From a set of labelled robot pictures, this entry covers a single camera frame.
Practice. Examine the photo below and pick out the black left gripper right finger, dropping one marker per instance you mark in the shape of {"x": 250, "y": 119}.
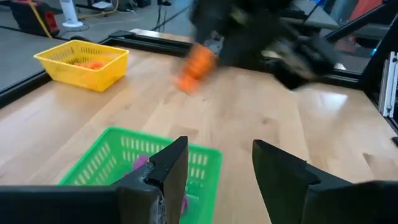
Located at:
{"x": 280, "y": 174}

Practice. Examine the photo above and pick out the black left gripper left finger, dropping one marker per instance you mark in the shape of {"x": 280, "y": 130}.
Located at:
{"x": 168, "y": 174}

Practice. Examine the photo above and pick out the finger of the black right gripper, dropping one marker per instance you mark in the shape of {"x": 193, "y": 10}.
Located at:
{"x": 227, "y": 53}

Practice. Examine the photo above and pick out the purple pumpkin decoration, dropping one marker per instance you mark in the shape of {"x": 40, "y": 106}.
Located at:
{"x": 140, "y": 161}
{"x": 185, "y": 205}

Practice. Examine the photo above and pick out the orange pumpkin decoration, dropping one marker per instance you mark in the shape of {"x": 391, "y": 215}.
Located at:
{"x": 196, "y": 68}
{"x": 99, "y": 65}
{"x": 85, "y": 65}

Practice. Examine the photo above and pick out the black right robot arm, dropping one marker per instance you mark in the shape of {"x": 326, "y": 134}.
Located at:
{"x": 236, "y": 15}

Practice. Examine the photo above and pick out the grey side desk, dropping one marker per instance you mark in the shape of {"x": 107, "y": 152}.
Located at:
{"x": 320, "y": 18}

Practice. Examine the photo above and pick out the green plastic basket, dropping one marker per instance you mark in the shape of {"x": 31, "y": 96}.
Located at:
{"x": 102, "y": 161}

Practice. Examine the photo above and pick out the black desk beam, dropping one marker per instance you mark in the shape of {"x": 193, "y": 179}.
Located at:
{"x": 357, "y": 21}

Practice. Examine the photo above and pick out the person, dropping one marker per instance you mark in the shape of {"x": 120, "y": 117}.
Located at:
{"x": 363, "y": 7}

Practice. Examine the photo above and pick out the yellow plastic basket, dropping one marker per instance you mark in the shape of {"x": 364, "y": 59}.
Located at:
{"x": 82, "y": 65}

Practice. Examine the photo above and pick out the black computer case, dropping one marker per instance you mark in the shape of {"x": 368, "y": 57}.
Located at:
{"x": 28, "y": 18}

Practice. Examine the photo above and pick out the silver aluminium bracket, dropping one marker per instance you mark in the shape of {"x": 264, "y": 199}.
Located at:
{"x": 388, "y": 84}

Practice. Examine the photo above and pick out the white pedestal stand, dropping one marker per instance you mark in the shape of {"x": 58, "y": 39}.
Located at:
{"x": 70, "y": 14}

